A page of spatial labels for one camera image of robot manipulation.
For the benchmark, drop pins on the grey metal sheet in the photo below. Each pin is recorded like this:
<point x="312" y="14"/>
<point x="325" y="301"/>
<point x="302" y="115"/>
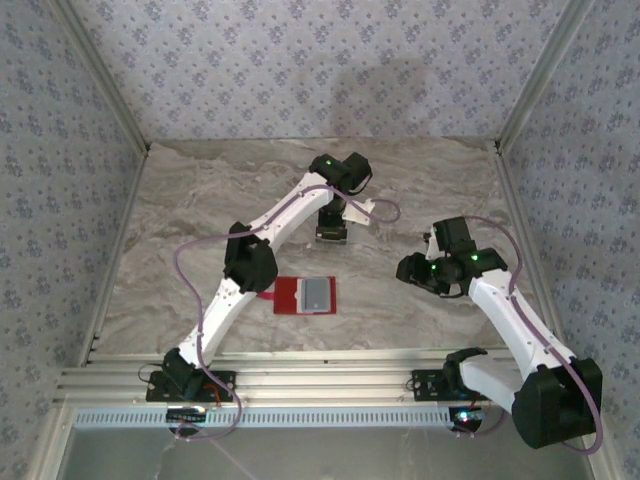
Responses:
<point x="325" y="455"/>

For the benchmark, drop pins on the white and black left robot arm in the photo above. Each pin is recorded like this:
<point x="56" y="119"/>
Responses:
<point x="280" y="220"/>

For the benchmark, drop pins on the aluminium rail frame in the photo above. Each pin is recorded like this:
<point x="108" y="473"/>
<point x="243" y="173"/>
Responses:
<point x="325" y="385"/>

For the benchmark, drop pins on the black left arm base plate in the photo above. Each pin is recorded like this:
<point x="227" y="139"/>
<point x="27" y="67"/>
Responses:
<point x="225" y="385"/>

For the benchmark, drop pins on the aluminium corner post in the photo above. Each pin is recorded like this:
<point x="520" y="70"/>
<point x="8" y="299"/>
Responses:
<point x="102" y="75"/>
<point x="542" y="75"/>

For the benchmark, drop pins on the aluminium side rail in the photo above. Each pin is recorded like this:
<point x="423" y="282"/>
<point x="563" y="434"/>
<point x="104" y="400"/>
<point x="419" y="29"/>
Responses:
<point x="118" y="250"/>
<point x="517" y="210"/>

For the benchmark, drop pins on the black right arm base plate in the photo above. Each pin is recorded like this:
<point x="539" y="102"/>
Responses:
<point x="427" y="385"/>

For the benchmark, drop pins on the red card holder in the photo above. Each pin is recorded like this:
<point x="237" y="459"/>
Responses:
<point x="287" y="300"/>

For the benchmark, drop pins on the grey credit card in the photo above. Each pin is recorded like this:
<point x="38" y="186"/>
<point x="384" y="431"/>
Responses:
<point x="315" y="295"/>

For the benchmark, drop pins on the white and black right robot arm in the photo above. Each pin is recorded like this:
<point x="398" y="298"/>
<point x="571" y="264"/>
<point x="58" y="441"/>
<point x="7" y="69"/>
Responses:
<point x="510" y="315"/>

